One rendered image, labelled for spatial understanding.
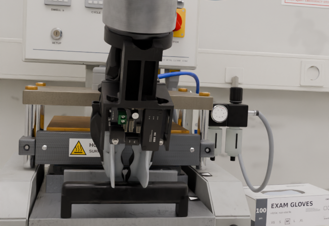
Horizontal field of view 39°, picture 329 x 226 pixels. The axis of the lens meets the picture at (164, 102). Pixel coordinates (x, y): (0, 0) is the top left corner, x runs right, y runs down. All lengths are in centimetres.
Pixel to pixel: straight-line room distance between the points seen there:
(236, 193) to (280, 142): 73
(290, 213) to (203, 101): 53
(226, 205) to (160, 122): 19
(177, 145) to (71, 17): 34
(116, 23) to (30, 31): 44
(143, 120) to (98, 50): 42
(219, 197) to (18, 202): 25
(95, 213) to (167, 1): 27
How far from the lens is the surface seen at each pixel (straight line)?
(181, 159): 67
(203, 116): 69
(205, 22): 126
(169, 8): 45
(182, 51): 89
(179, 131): 68
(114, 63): 49
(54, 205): 61
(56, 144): 65
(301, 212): 116
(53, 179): 66
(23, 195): 60
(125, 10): 44
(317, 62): 132
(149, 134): 47
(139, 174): 55
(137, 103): 45
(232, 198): 62
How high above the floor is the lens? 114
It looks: 4 degrees down
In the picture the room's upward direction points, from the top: 3 degrees clockwise
